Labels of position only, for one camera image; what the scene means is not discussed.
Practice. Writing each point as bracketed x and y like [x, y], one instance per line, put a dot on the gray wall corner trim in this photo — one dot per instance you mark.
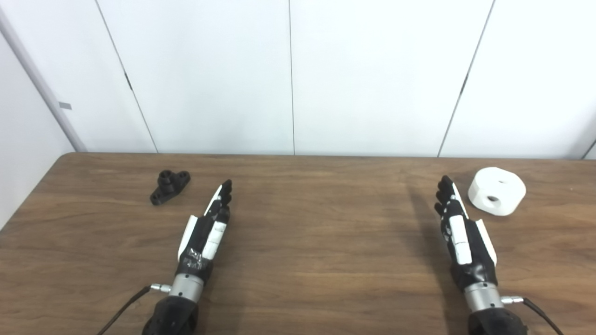
[42, 83]

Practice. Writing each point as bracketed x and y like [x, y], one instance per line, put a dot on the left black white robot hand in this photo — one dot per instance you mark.
[205, 232]

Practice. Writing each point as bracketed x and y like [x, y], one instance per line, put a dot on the small gray wall label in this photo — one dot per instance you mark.
[65, 105]

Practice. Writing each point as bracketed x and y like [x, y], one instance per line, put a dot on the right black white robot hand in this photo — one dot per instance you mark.
[468, 242]

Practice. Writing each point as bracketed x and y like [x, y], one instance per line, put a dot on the black plastic holder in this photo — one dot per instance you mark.
[168, 188]

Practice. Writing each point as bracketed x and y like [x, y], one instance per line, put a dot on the round white plastic piece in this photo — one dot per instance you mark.
[505, 188]

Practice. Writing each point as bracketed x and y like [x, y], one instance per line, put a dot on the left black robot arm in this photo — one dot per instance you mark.
[179, 307]

